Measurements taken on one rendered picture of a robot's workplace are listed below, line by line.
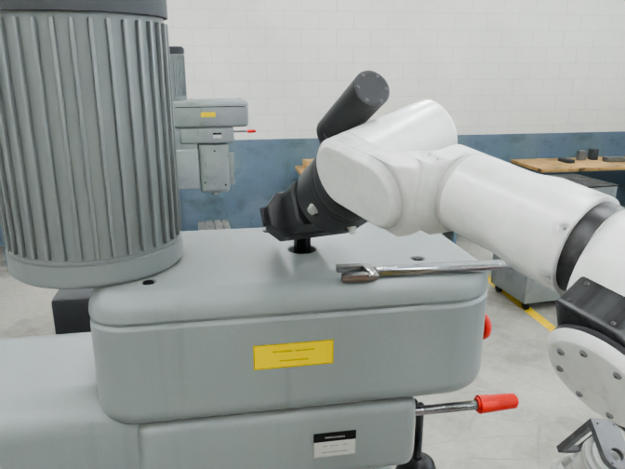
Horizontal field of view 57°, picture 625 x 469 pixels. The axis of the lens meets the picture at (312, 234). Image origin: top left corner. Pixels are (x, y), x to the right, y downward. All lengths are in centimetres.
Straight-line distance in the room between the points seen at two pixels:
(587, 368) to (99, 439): 53
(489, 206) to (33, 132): 44
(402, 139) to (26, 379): 52
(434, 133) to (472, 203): 12
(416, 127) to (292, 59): 676
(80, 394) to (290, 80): 668
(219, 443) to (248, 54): 666
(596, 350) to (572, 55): 827
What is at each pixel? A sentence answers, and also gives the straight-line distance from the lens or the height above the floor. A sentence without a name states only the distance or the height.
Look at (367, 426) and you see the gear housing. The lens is 74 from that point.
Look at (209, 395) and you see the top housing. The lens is 67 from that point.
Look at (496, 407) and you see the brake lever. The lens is 80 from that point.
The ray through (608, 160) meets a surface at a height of 90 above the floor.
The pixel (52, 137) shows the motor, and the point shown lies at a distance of 63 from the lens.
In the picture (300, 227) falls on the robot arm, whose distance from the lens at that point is 64.
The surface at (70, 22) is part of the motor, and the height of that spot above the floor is 216.
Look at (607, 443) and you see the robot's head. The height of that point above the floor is 168.
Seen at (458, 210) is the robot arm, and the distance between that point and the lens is 44.
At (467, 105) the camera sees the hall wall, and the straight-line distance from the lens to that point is 794.
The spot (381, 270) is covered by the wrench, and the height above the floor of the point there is 190.
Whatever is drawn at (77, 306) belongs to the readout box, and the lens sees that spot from 110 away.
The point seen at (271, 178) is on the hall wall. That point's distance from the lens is 736.
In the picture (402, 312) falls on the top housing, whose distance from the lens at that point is 66.
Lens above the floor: 212
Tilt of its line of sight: 17 degrees down
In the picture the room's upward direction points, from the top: straight up
